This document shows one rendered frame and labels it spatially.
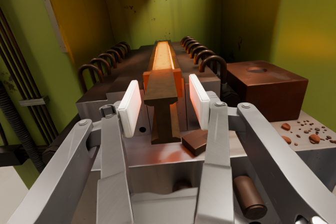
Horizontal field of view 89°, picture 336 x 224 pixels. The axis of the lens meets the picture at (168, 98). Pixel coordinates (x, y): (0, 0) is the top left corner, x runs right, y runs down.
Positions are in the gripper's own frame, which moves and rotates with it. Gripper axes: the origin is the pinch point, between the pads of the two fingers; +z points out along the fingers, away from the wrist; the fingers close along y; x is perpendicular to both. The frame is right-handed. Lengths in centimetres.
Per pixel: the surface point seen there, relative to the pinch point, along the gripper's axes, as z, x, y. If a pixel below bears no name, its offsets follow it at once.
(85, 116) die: 5.2, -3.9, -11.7
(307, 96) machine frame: 19.2, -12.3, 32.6
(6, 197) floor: 70, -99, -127
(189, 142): 1.1, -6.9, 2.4
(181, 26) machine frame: 53, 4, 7
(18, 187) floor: 77, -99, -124
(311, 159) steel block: -0.8, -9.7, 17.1
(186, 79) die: 6.8, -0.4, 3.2
